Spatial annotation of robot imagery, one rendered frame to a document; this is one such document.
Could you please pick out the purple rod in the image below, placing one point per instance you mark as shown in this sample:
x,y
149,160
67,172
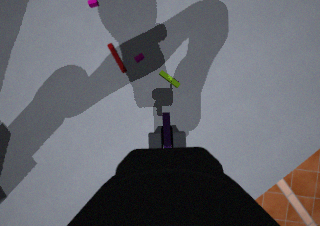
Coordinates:
x,y
166,129

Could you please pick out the red rod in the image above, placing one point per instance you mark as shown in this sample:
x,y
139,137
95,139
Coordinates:
x,y
117,58

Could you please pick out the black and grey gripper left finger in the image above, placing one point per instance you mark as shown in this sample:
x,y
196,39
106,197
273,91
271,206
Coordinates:
x,y
156,139

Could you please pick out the lime green rod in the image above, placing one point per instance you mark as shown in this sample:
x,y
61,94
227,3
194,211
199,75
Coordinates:
x,y
169,79

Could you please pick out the small magenta block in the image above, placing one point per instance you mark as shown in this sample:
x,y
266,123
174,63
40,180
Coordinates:
x,y
139,57
93,3

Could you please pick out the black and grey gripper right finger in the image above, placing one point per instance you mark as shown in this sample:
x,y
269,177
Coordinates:
x,y
178,138

